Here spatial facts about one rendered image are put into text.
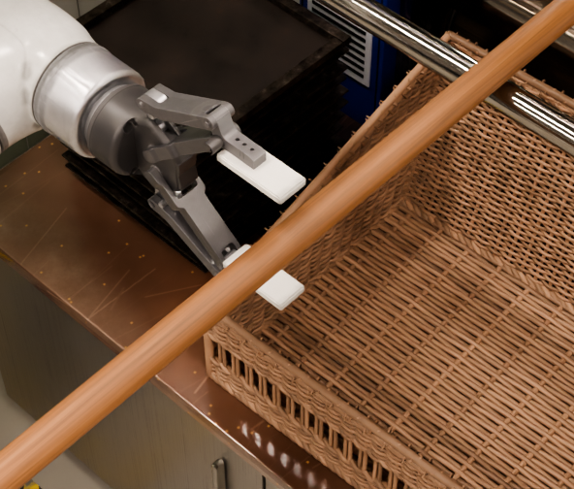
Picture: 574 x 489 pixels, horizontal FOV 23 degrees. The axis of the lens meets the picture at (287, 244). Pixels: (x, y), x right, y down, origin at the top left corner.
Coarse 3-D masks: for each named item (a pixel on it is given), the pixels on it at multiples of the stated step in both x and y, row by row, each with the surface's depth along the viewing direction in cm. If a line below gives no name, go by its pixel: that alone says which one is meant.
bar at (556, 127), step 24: (336, 0) 137; (360, 0) 136; (360, 24) 136; (384, 24) 135; (408, 24) 134; (408, 48) 133; (432, 48) 132; (456, 72) 131; (504, 96) 128; (528, 96) 128; (528, 120) 127; (552, 120) 126; (552, 144) 127
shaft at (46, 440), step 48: (528, 48) 128; (480, 96) 125; (384, 144) 120; (336, 192) 116; (288, 240) 113; (240, 288) 111; (144, 336) 108; (192, 336) 109; (96, 384) 105; (48, 432) 102; (0, 480) 100
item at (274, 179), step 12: (228, 156) 111; (240, 168) 110; (264, 168) 110; (276, 168) 110; (288, 168) 110; (252, 180) 110; (264, 180) 110; (276, 180) 110; (288, 180) 110; (300, 180) 110; (264, 192) 109; (276, 192) 109; (288, 192) 109
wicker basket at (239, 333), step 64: (384, 128) 181; (512, 128) 181; (384, 192) 191; (448, 192) 191; (320, 256) 186; (384, 256) 191; (448, 256) 191; (256, 320) 181; (320, 320) 185; (384, 320) 185; (448, 320) 184; (512, 320) 184; (256, 384) 178; (320, 384) 161; (384, 384) 178; (448, 384) 178; (512, 384) 178; (320, 448) 170; (384, 448) 159; (448, 448) 172; (512, 448) 172
